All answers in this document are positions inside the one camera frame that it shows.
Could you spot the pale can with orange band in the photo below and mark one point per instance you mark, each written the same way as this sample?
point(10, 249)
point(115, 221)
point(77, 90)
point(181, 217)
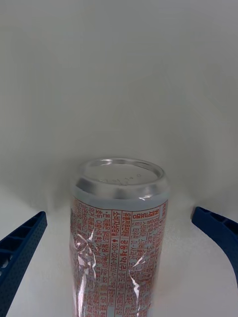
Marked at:
point(119, 235)

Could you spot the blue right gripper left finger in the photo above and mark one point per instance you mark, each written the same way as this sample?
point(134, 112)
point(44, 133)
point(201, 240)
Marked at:
point(22, 252)

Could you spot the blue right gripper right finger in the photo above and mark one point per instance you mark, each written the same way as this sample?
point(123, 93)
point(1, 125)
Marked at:
point(223, 230)

